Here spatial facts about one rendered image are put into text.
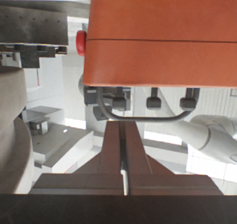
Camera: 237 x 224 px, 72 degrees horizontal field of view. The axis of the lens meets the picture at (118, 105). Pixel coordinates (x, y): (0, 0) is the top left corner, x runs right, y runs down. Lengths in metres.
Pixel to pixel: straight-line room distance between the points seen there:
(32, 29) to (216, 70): 1.20
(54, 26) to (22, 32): 0.21
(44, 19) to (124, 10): 1.14
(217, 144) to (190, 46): 0.55
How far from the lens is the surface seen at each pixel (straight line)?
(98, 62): 0.18
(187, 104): 0.28
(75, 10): 1.43
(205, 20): 0.21
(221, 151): 0.73
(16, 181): 1.29
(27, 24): 1.31
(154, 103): 0.26
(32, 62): 1.41
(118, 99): 0.26
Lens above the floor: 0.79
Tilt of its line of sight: 14 degrees up
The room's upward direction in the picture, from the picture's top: 179 degrees counter-clockwise
